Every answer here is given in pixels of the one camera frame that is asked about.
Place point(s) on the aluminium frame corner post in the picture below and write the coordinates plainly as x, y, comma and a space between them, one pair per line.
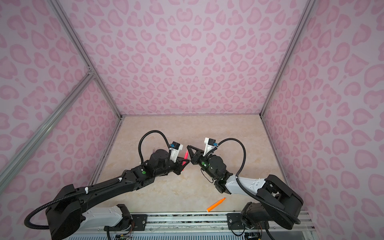
77, 43
310, 7

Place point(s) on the aluminium frame strut left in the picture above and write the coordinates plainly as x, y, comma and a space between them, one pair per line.
18, 161

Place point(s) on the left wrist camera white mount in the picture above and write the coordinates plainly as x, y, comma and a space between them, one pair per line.
175, 149

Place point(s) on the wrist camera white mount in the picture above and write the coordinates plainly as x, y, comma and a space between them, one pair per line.
210, 144
175, 149

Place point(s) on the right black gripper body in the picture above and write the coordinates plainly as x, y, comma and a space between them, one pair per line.
205, 163

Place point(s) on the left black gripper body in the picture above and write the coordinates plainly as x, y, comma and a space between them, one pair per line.
170, 167

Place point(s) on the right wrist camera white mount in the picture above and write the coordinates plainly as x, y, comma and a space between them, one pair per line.
210, 144

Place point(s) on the aluminium frame corner post left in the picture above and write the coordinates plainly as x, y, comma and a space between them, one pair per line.
77, 43

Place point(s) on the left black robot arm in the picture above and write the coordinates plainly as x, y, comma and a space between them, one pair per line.
67, 214

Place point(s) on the orange marker pen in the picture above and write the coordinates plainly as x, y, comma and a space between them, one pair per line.
215, 205

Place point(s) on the pink marker pen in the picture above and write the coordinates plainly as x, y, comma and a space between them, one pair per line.
186, 156

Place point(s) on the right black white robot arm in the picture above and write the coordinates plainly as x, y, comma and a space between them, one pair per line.
273, 199

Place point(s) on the aluminium frame corner post right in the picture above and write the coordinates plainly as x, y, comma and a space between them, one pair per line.
310, 7

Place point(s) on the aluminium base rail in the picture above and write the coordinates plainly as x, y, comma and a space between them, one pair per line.
200, 226

